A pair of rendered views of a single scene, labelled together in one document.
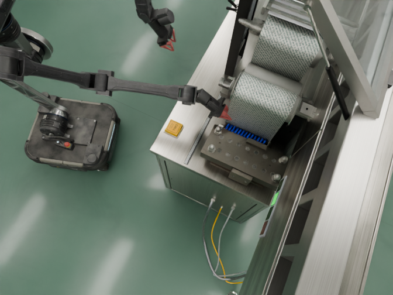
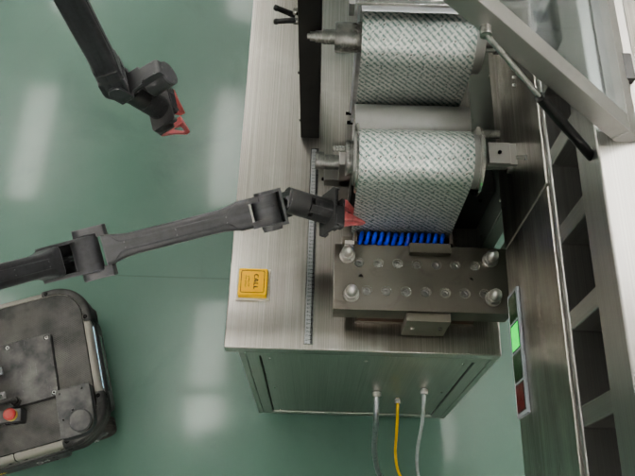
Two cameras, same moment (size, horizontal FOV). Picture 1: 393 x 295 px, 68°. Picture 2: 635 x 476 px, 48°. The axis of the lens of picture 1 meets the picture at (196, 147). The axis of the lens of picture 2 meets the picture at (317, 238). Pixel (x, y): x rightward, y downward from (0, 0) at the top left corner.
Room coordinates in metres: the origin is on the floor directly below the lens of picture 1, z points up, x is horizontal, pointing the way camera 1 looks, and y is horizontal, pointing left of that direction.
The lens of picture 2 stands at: (-0.02, 0.20, 2.56)
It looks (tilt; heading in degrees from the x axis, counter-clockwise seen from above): 65 degrees down; 340
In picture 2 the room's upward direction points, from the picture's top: 1 degrees clockwise
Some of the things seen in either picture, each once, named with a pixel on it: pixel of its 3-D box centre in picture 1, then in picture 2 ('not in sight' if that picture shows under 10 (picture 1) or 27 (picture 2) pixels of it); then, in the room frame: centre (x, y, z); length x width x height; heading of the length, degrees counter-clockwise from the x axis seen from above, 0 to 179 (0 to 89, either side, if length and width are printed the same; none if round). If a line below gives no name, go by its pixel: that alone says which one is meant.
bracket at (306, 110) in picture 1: (307, 110); (502, 154); (0.58, -0.43, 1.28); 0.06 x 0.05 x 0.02; 69
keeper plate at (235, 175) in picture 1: (239, 177); (424, 326); (0.37, -0.22, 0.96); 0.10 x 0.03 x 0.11; 69
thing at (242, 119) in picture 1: (251, 123); (405, 215); (0.59, -0.24, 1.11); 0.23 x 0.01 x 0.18; 69
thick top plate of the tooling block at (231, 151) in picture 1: (245, 157); (420, 282); (0.46, -0.24, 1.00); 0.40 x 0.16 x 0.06; 69
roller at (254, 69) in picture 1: (269, 85); (409, 131); (0.75, -0.31, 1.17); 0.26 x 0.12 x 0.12; 69
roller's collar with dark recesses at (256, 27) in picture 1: (258, 27); (349, 37); (0.93, -0.22, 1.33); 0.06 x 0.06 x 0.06; 69
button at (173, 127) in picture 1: (173, 127); (252, 282); (0.62, 0.13, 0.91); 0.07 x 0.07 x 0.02; 69
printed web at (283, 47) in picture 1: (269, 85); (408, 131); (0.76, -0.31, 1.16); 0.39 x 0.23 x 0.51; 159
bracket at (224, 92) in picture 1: (226, 99); (334, 188); (0.73, -0.12, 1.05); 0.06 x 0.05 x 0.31; 69
